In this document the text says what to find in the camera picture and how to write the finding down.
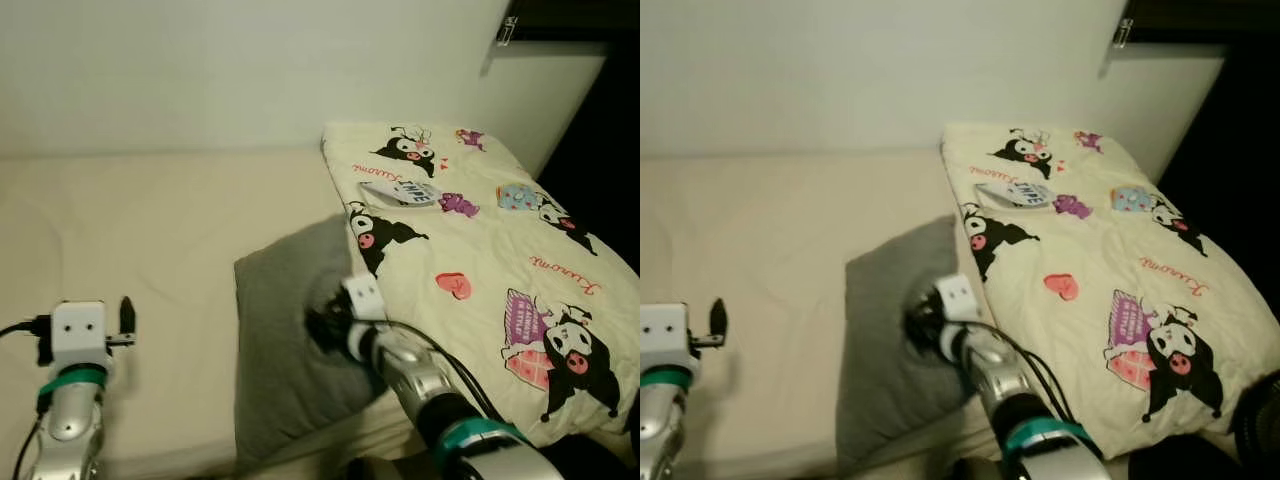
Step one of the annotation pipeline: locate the dark wooden furniture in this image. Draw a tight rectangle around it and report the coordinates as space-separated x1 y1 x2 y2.
505 0 641 46
1125 0 1280 46

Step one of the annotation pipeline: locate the white board panel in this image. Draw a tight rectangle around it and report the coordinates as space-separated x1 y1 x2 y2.
478 42 609 181
1098 42 1229 181

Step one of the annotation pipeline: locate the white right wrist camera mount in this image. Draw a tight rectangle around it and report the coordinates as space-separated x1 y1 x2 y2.
936 275 981 323
342 274 387 323

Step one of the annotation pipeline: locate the grey pillow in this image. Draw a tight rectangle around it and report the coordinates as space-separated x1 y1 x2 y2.
235 213 393 473
836 215 1001 476

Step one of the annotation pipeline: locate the black robot torso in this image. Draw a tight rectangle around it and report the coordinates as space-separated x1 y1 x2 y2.
950 435 1280 480
340 438 641 480

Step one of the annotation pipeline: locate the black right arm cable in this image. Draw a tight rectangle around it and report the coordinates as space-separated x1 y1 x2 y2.
985 320 1076 426
385 320 506 421

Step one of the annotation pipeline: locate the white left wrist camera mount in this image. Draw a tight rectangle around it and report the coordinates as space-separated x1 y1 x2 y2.
51 301 109 373
640 303 693 371

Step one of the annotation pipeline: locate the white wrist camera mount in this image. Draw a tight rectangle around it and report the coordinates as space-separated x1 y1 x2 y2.
640 303 693 371
936 275 981 323
342 274 387 323
51 301 109 373

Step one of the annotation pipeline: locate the cream sheeted bed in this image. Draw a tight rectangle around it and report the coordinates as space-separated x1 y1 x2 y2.
640 150 1061 480
0 150 441 480

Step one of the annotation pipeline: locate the white printed quilt tag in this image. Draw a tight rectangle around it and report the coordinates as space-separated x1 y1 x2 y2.
358 179 442 209
975 180 1056 209

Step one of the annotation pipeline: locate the cream cartoon print quilt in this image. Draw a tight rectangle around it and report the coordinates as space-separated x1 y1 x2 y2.
941 122 1280 461
321 122 641 448

